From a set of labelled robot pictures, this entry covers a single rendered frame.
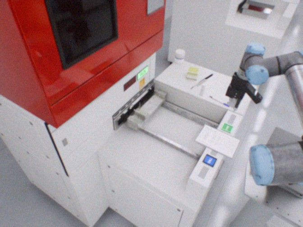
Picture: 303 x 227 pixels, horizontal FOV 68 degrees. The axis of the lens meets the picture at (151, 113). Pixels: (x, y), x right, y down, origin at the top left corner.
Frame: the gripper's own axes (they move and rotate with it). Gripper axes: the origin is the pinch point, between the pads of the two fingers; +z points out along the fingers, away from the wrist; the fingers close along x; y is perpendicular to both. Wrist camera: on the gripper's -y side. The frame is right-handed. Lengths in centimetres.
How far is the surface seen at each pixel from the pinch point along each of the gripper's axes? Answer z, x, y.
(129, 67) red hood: -15, 19, 54
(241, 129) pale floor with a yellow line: 111, -107, -8
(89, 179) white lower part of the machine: 46, 55, 59
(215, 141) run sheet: 14.3, 12.7, 2.7
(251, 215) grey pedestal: 68, 10, -34
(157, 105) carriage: 23, -2, 47
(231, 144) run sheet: 14.3, 10.2, -5.3
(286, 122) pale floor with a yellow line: 111, -149, -49
